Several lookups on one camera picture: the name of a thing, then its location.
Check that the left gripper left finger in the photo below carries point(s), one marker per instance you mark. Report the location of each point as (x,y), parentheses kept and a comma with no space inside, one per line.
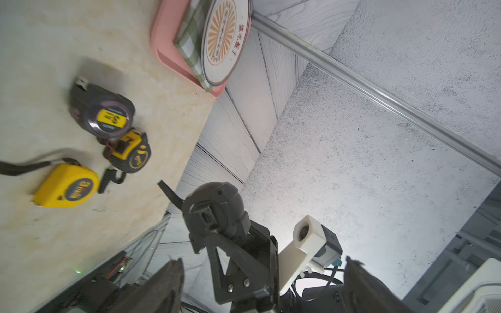
(161,293)

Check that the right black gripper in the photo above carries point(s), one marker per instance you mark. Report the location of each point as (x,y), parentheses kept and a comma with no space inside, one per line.
(244,273)

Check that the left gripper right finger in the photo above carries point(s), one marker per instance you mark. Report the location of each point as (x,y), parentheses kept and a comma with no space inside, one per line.
(363,292)

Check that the small yellow tape measure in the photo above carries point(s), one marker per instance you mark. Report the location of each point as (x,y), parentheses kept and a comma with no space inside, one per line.
(69,184)

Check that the black yellow rubber tape measure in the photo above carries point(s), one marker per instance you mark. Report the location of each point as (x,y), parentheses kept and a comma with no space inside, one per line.
(126,155)

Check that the round dark grey tape measure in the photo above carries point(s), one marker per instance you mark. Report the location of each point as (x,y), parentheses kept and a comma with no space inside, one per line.
(102,113)

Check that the large black tape measure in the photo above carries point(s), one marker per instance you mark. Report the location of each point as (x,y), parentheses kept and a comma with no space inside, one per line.
(215,207)

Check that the white orange patterned plate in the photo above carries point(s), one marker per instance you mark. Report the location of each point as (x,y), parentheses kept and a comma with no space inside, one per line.
(224,36)

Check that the green checkered cloth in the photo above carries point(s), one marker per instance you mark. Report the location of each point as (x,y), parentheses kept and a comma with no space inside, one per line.
(189,38)

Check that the pink plastic tray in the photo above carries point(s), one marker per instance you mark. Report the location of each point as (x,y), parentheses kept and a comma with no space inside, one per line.
(163,34)

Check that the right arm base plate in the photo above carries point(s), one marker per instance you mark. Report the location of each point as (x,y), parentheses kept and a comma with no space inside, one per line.
(96,291)

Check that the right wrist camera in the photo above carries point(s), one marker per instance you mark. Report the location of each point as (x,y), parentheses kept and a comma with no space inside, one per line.
(314,247)

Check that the right aluminium frame post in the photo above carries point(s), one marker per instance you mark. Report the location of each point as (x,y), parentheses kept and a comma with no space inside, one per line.
(375,93)

